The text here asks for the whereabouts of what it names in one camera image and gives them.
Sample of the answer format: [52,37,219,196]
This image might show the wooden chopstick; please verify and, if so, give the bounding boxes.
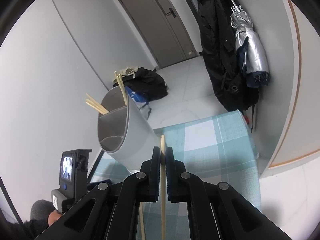
[160,135,167,240]
[139,202,146,240]

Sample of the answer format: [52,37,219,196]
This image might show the person's left hand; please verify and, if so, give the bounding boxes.
[48,210,62,226]

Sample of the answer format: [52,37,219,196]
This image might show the wooden chopstick on mat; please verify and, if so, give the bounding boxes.
[139,202,146,240]

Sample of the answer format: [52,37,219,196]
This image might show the white utensil holder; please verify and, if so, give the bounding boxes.
[98,86,161,173]

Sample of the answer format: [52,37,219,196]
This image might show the teal checked table mat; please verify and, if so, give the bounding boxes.
[91,111,261,239]

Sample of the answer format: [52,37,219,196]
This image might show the chopstick in holder right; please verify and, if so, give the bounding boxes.
[86,93,105,108]

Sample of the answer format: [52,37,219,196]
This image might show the chopstick in holder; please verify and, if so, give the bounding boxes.
[114,72,128,106]
[86,99,109,115]
[86,93,105,108]

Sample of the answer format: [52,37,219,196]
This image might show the grey plastic parcel bag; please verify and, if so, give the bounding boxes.
[137,103,152,120]

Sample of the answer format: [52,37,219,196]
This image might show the blue cardboard box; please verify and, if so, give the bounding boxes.
[125,86,149,109]

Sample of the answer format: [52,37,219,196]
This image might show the chopstick in holder left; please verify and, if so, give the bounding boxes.
[114,72,128,106]

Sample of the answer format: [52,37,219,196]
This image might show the beige cloth on bag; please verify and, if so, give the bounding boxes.
[114,66,138,82]

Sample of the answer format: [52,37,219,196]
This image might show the black bag on floor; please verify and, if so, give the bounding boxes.
[123,67,168,101]

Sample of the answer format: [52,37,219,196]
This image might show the silver folded umbrella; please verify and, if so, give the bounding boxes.
[231,0,270,88]

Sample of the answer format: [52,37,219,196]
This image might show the black hanging coat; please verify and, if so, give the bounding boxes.
[197,0,259,112]

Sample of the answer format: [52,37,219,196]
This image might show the grey entrance door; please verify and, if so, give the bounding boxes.
[118,0,197,68]

